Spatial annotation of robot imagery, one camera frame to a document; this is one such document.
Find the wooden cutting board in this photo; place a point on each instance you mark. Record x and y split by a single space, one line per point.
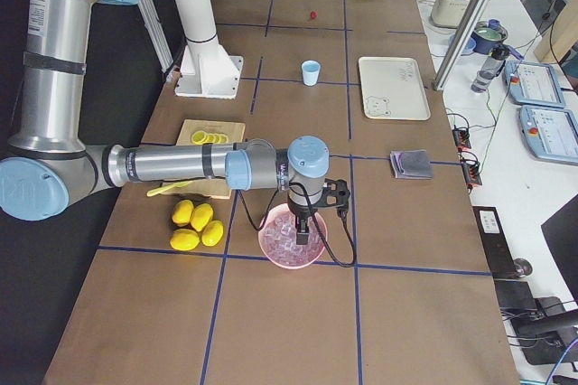
223 132

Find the pink bowl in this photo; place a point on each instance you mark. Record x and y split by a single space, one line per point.
281 209

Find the clear water bottle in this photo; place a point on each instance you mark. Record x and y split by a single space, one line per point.
491 68

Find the near teach pendant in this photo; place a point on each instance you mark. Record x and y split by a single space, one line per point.
550 133

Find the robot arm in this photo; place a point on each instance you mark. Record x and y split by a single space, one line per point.
49 168

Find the teach pendant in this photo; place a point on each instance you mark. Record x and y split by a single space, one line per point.
550 133
533 84

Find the far teach pendant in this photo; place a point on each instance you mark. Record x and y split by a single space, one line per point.
533 84

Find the lemon top right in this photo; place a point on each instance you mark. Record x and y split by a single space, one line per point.
201 216

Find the cream toaster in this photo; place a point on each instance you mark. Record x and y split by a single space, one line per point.
448 13

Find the yellow plastic knife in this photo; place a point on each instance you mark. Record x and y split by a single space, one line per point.
166 188

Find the grey purple folded cloth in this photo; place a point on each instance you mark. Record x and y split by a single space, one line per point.
414 164

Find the cream bear tray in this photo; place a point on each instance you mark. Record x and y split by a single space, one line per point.
392 89

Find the light blue cup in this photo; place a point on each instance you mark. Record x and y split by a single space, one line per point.
310 72

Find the white pedestal column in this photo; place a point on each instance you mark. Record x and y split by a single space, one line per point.
207 70

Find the black power strip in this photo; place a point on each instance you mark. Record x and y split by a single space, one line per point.
498 256

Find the black usb hub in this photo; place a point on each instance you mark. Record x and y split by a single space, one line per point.
470 163

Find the yellow lemon slices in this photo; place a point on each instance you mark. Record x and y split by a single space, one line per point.
202 137

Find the pile of clear ice cubes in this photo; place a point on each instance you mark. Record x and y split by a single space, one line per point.
278 242

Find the lemon bottom left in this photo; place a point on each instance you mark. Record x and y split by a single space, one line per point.
184 239

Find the dark blue saucepan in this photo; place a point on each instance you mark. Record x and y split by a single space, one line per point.
487 34

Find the blue bowl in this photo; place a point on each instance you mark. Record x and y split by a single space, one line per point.
469 47

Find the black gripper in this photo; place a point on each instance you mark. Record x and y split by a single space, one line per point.
299 211

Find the lemon bottom right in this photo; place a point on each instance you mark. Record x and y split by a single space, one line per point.
212 234

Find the lemon top left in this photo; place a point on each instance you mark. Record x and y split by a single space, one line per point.
181 212

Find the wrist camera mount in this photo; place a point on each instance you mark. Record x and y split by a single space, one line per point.
335 194

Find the aluminium frame post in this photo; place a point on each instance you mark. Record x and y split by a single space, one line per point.
471 16

